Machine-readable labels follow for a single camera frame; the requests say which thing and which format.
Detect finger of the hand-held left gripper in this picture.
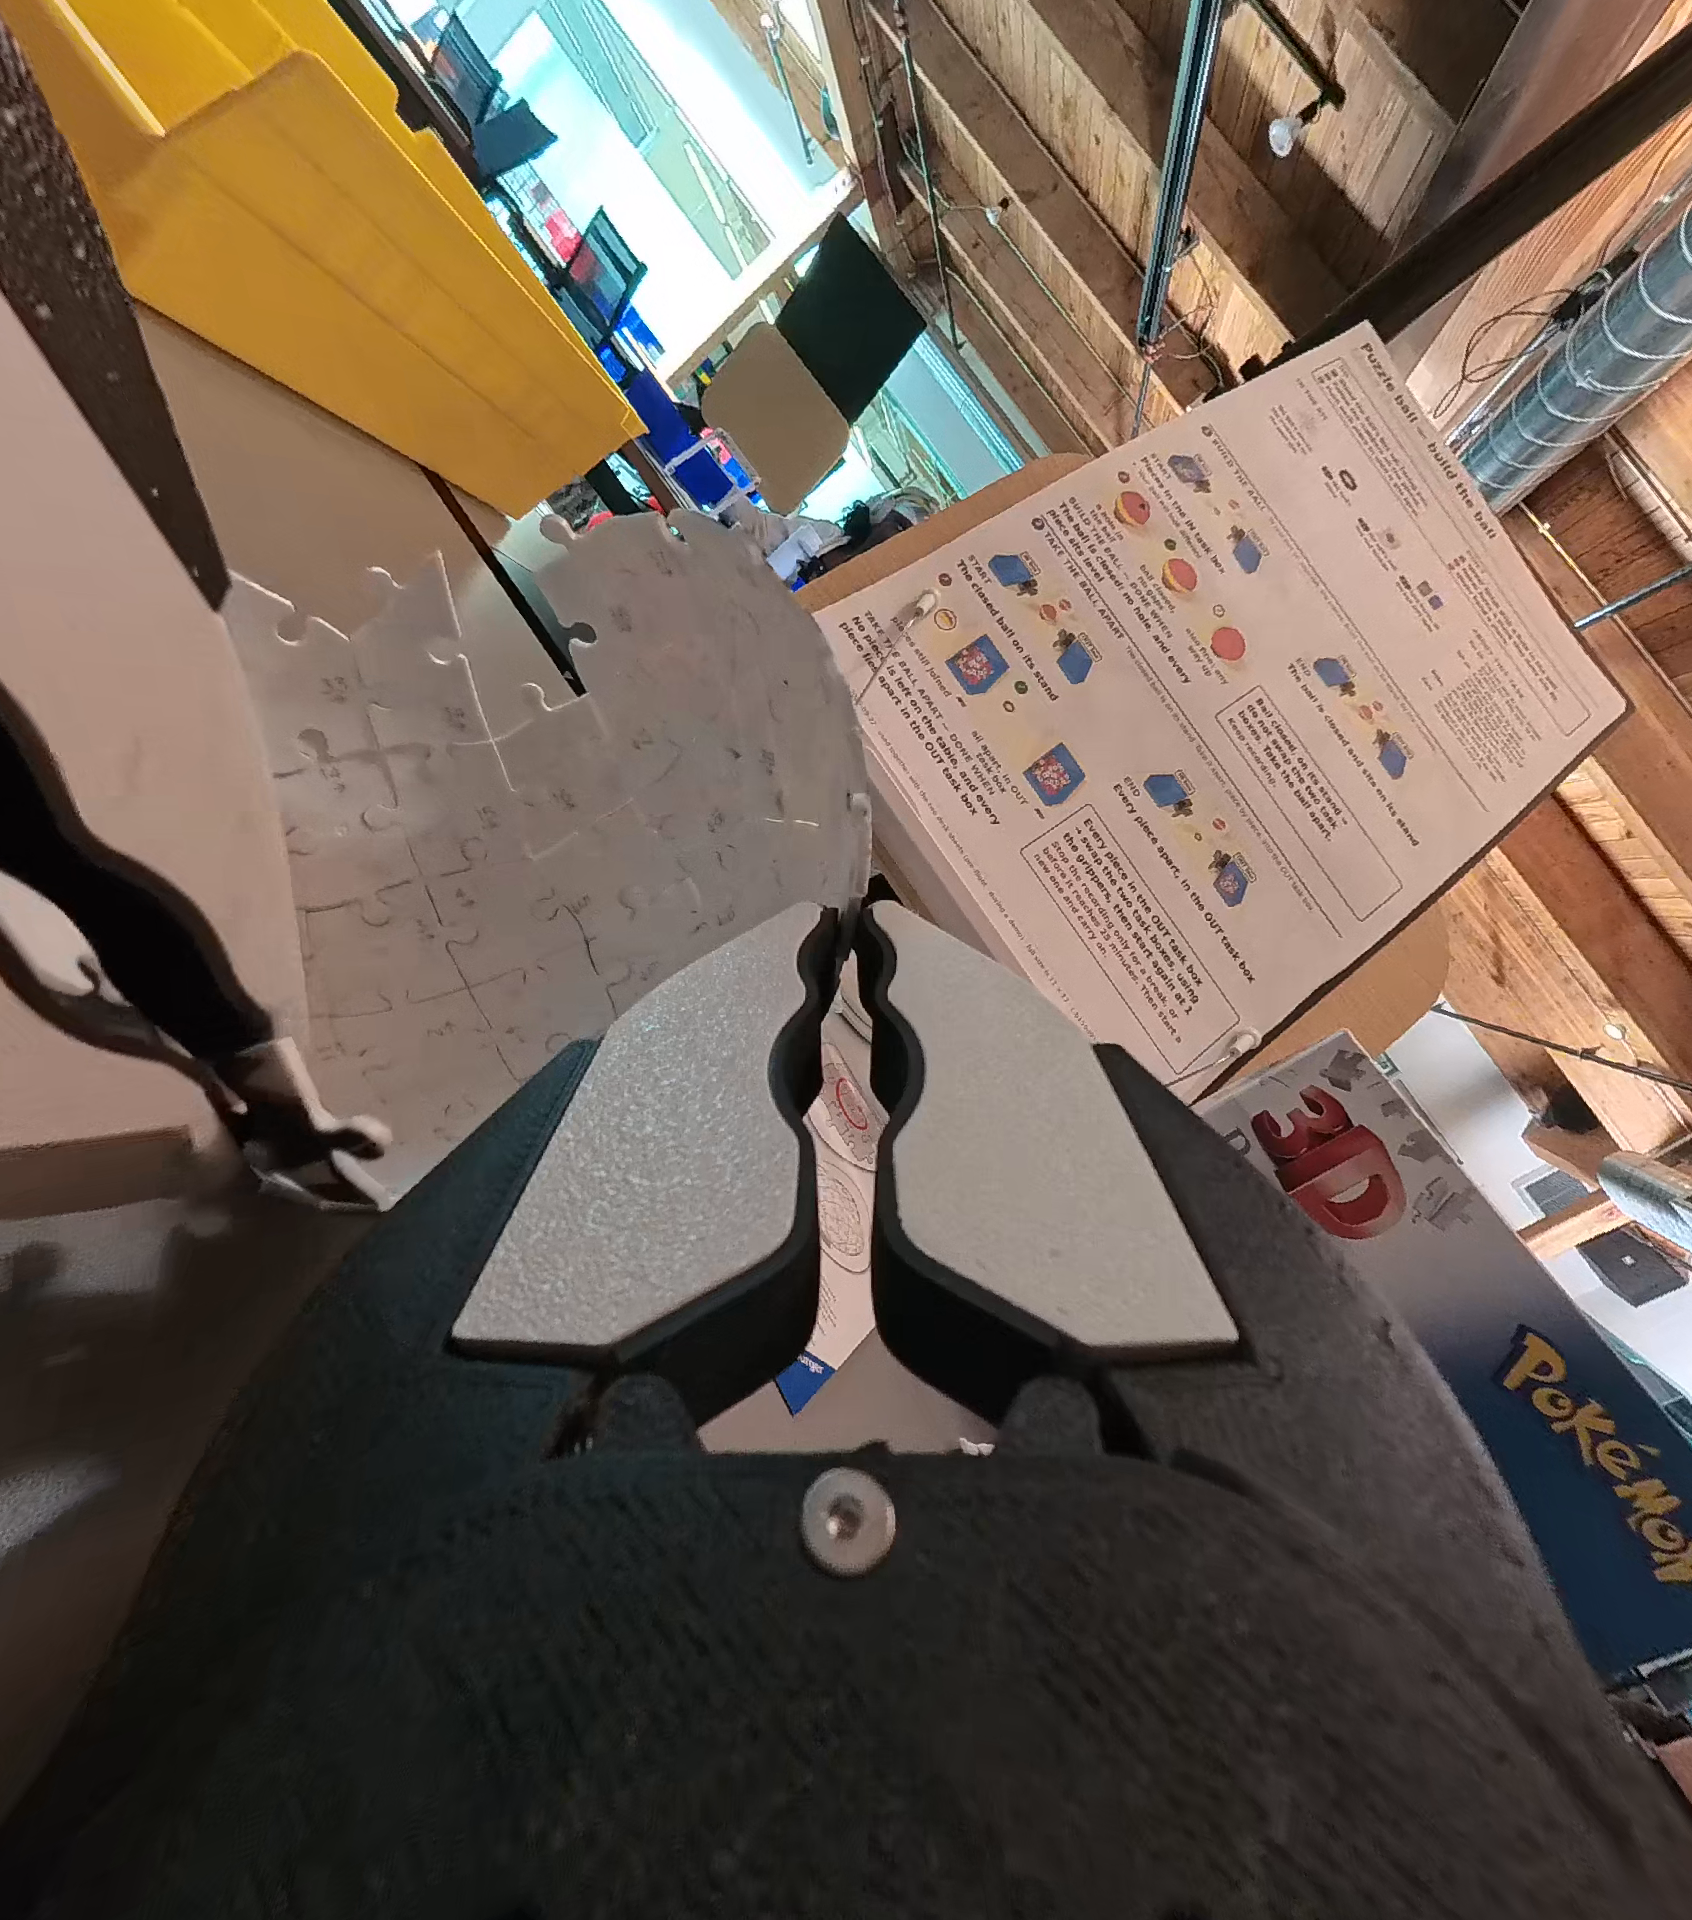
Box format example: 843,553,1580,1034
0,138,314,1061
0,892,394,1212

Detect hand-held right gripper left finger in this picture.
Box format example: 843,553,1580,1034
450,899,848,1427

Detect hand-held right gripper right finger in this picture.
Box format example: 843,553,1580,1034
854,899,1245,1427

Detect partly built puzzle ball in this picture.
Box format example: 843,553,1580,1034
221,506,881,1190

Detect blue puzzle box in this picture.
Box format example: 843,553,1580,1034
1193,1027,1692,1699

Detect white folded instruction leaflet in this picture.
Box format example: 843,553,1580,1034
769,981,896,1417

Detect yellow plastic bin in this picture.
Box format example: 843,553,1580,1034
0,0,648,521

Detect printed instruction sheet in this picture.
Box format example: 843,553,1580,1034
810,317,1632,1077

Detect blue storage bin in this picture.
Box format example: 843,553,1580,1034
617,355,762,499

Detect small wooden background board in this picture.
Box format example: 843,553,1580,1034
700,317,852,515

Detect black background panel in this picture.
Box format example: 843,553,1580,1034
773,214,934,426

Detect black overhead pole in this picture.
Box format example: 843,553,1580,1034
1321,0,1692,341

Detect silver ventilation duct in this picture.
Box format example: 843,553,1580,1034
1458,85,1692,515

